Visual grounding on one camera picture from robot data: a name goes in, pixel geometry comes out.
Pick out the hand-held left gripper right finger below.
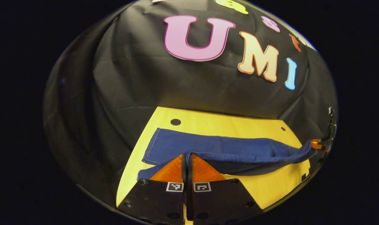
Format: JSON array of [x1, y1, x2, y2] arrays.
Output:
[[188, 153, 262, 225]]

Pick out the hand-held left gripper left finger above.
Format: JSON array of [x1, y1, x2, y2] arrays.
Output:
[[117, 154, 187, 224]]

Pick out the blue denim jeans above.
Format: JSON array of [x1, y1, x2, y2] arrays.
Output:
[[137, 127, 318, 181]]

